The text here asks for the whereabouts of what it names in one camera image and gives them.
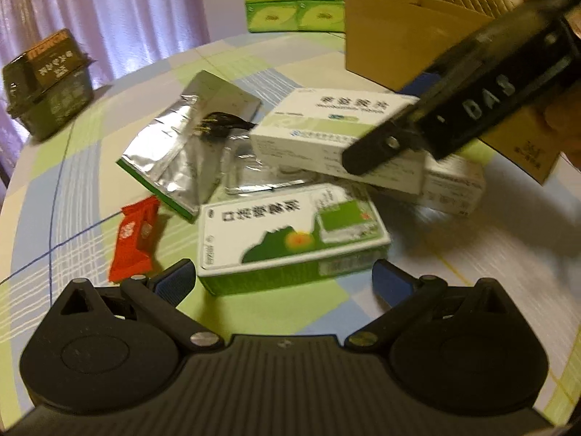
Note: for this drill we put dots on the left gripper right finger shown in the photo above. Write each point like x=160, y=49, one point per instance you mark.
x=407, y=298

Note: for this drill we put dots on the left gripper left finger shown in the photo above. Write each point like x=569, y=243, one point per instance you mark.
x=158, y=297

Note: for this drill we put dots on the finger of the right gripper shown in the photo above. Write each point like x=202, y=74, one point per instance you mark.
x=394, y=136

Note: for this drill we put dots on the red candy wrapper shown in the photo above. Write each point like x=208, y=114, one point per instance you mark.
x=134, y=246

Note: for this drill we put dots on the white medicine box blue stripe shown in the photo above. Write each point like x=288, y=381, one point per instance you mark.
x=310, y=128

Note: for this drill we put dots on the green white medicine box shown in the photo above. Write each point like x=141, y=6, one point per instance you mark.
x=287, y=238

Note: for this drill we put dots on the silver foil pouch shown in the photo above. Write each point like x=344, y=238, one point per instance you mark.
x=177, y=155

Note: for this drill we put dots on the person's right hand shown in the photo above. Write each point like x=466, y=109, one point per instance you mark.
x=562, y=116

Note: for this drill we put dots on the white medicine box underneath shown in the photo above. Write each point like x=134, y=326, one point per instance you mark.
x=454, y=186

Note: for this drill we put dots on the brown cardboard box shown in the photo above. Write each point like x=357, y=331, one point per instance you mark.
x=391, y=42

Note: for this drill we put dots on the silver blister pack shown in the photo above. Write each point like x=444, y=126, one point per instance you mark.
x=244, y=174

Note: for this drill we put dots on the dark green food container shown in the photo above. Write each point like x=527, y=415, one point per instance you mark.
x=48, y=84

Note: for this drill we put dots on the purple curtain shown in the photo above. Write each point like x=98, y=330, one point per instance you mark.
x=121, y=35

